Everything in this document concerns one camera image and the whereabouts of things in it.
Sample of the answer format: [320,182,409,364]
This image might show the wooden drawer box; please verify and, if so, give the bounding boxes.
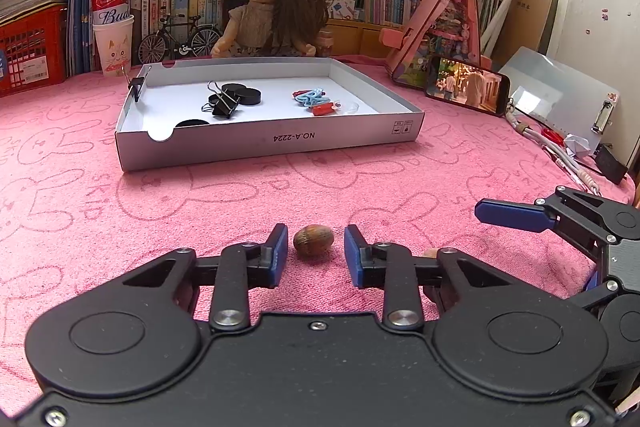
[324,19,397,58]

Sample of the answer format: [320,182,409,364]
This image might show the small black binder clip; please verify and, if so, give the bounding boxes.
[127,65,147,103]

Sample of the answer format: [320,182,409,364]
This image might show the black smartphone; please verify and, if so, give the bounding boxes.
[424,55,511,116]

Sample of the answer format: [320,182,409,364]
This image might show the clear plastic clipboard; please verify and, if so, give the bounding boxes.
[497,46,621,148]

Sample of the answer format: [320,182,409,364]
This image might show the large black binder clip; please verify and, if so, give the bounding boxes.
[201,81,242,120]

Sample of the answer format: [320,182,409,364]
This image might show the cat print paper cup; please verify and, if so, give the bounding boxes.
[93,14,135,78]

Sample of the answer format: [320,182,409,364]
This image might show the small black box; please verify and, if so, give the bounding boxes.
[594,144,629,186]

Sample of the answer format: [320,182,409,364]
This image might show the folded white paper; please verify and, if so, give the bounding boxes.
[564,134,594,158]

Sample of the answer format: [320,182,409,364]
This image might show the shallow white cardboard box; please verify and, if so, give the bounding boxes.
[115,56,426,172]

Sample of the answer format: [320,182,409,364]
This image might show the black miniature bicycle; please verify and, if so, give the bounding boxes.
[137,12,222,66]

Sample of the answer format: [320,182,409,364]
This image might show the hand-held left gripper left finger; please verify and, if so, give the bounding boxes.
[121,223,290,333]

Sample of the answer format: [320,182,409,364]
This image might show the curly brown haired doll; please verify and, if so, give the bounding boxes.
[210,0,329,58]

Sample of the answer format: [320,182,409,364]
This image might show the brown nut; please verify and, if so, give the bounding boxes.
[292,224,335,254]

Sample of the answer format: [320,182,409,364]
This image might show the bundle of white cables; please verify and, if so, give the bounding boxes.
[504,106,602,196]

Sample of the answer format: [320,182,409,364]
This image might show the red plastic crate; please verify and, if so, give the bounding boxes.
[0,4,69,98]

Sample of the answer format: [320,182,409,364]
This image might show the pink bunny print tablecloth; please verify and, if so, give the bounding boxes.
[0,53,637,400]

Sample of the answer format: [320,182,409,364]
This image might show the pink triangular toy house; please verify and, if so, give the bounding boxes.
[378,0,494,89]

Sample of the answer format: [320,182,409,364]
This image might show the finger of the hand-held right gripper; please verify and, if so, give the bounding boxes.
[566,271,624,318]
[474,186,637,261]

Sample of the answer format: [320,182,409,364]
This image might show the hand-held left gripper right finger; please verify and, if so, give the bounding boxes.
[343,223,512,333]

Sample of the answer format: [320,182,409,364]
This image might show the light blue plastic clip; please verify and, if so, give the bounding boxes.
[294,89,329,108]

